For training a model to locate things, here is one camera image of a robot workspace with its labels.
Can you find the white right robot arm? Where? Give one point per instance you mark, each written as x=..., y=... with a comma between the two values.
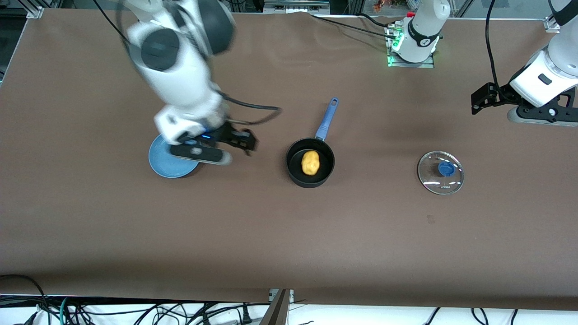
x=176, y=72

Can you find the glass lid with blue knob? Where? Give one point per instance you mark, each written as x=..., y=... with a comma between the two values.
x=445, y=178

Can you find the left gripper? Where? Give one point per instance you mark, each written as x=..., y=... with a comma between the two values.
x=501, y=95

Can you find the blue round plate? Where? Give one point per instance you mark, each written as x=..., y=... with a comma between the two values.
x=165, y=164

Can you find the aluminium frame corner bracket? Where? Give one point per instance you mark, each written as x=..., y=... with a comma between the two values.
x=552, y=24
x=35, y=10

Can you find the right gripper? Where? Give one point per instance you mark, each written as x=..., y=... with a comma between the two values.
x=227, y=134

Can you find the yellow potato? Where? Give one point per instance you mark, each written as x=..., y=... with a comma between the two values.
x=310, y=163

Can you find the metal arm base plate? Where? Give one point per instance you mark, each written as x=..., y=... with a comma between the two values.
x=417, y=64

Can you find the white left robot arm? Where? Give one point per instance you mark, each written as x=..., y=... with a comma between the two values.
x=424, y=27

